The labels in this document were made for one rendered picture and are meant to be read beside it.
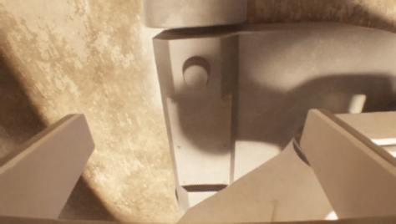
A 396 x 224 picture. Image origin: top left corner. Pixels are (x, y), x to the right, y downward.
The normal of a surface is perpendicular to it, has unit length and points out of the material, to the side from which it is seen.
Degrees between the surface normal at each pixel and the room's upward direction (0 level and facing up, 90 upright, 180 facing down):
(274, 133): 0
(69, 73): 0
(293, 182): 90
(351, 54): 0
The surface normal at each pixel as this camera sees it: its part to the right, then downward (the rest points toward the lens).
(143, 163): -0.02, 0.48
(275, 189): -0.06, -0.87
